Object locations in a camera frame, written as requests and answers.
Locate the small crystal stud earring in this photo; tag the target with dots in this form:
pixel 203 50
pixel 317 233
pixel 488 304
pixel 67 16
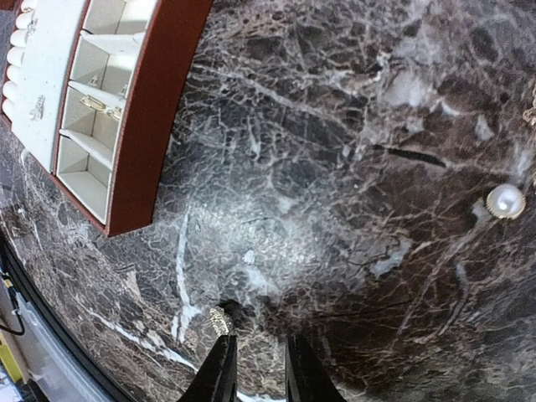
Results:
pixel 221 322

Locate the beige jewelry tray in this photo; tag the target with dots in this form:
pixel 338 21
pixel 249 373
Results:
pixel 91 90

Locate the black front rail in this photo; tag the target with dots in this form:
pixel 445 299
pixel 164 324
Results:
pixel 90 379

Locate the gold round earring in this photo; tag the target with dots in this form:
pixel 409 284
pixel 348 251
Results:
pixel 506 201

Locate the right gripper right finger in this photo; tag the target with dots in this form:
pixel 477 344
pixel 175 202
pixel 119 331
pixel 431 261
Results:
pixel 306 378

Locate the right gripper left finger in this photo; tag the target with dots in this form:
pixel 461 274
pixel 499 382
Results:
pixel 216 380

